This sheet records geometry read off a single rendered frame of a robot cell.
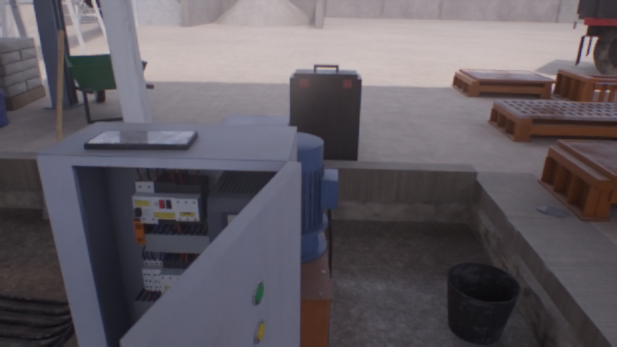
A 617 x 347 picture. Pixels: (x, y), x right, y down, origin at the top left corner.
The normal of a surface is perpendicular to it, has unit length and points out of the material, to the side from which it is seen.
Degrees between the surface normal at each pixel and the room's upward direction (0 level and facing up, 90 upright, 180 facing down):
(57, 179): 90
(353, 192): 90
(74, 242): 90
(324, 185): 90
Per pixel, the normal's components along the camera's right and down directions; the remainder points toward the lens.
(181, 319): 0.97, 0.11
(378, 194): -0.04, 0.36
